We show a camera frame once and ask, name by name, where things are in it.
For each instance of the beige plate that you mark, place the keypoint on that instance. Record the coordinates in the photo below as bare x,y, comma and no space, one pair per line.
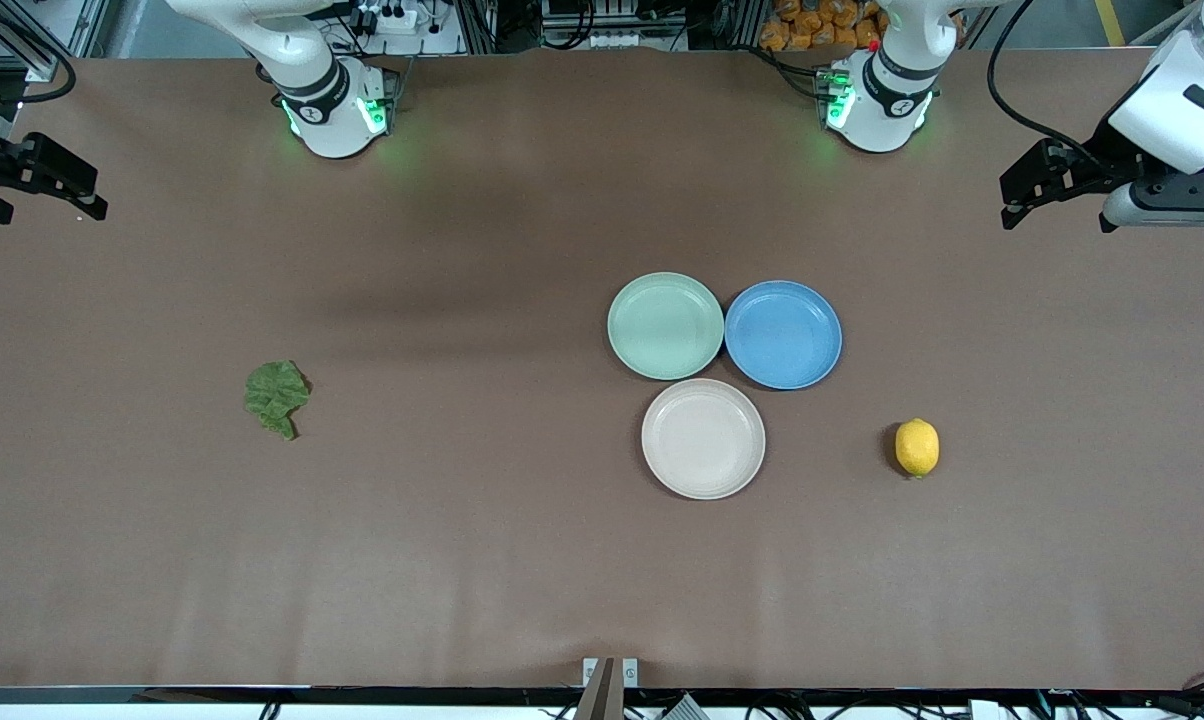
703,439

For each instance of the white power strip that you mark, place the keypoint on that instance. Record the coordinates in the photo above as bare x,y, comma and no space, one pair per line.
392,18

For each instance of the metal table edge bracket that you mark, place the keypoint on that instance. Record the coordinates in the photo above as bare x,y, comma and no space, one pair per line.
609,672

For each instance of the light green plate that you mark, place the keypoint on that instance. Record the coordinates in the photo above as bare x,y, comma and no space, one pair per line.
665,326

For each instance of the blue plate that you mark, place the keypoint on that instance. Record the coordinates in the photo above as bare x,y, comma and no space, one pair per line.
783,335

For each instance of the orange snack packets pile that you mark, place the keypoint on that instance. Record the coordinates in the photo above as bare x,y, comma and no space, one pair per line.
822,25

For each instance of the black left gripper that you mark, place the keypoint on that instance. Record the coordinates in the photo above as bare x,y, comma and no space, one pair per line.
1104,160

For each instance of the yellow lemon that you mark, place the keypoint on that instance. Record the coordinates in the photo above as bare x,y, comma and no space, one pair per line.
917,447

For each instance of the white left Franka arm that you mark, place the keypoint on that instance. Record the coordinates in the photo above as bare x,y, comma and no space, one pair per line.
887,100

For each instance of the green lettuce leaf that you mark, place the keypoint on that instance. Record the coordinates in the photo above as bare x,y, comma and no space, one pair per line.
276,395

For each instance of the aluminium frame profile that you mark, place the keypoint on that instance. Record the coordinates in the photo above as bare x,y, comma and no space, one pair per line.
42,68

